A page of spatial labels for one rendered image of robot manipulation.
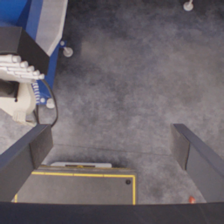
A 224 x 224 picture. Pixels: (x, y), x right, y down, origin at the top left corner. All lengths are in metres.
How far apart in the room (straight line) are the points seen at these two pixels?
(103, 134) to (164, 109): 0.68
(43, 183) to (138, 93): 1.18
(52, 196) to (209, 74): 1.87
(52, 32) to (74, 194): 1.12
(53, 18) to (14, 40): 0.37
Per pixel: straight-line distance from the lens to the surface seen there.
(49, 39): 0.93
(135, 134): 1.59
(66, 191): 1.38
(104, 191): 1.32
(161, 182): 1.71
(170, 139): 0.16
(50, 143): 0.17
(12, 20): 0.78
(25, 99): 0.93
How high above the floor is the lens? 1.58
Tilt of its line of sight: 83 degrees down
